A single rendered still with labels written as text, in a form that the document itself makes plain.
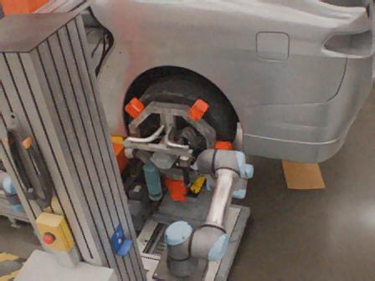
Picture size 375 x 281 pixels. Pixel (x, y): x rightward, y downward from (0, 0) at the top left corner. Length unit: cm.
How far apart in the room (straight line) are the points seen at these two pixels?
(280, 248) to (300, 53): 144
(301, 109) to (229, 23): 60
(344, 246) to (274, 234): 50
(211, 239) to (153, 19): 124
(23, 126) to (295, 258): 227
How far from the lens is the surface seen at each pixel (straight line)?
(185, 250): 182
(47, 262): 161
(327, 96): 235
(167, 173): 277
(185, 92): 249
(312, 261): 307
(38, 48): 109
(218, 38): 231
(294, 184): 357
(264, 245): 312
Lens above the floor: 239
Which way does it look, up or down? 40 degrees down
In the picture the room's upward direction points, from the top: 9 degrees counter-clockwise
